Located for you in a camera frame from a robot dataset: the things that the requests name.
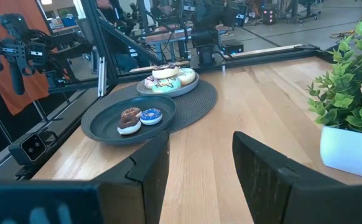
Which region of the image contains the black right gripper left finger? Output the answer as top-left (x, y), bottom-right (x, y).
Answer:
top-left (93, 130), bottom-right (171, 224)

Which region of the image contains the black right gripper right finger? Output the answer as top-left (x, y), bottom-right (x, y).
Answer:
top-left (232, 131), bottom-right (353, 224)

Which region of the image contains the small blue sprinkle donut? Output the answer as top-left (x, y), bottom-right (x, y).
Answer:
top-left (139, 108), bottom-right (164, 126)

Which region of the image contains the small brown sprinkle donut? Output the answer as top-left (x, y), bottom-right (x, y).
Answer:
top-left (120, 107), bottom-right (142, 119)

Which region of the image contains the large mint green donut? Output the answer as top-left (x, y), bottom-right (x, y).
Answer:
top-left (151, 77), bottom-right (182, 94)

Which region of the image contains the large pink donut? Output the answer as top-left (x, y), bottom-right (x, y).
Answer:
top-left (143, 75), bottom-right (157, 90)

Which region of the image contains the large chocolate pink-drizzle donut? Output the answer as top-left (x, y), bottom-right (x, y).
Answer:
top-left (151, 63), bottom-right (180, 80)

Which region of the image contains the large cream white donut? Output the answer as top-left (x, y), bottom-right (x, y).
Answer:
top-left (176, 67), bottom-right (197, 86)

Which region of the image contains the dark grey round plate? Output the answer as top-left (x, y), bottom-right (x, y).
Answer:
top-left (80, 95), bottom-right (178, 146)

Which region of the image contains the green plant in white pot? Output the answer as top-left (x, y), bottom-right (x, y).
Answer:
top-left (307, 19), bottom-right (362, 179)

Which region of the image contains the dark round woven placemat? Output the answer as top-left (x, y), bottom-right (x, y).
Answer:
top-left (81, 79), bottom-right (218, 134)

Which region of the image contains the light grey round plate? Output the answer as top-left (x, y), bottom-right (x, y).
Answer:
top-left (136, 72), bottom-right (200, 98)

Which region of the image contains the orange curtain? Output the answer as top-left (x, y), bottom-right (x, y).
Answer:
top-left (0, 0), bottom-right (50, 116)

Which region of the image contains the black tower with pink lights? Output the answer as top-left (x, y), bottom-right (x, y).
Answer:
top-left (261, 3), bottom-right (278, 26)

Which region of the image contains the blue box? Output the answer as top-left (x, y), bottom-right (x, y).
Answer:
top-left (61, 17), bottom-right (78, 28)

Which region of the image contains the black table-level camera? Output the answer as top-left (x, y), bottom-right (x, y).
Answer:
top-left (8, 132), bottom-right (49, 166)

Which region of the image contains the black aluminium table frame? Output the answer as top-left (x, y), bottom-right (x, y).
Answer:
top-left (0, 0), bottom-right (337, 181)

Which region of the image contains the black leader arm with handle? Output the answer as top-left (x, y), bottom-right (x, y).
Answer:
top-left (0, 14), bottom-right (95, 96)

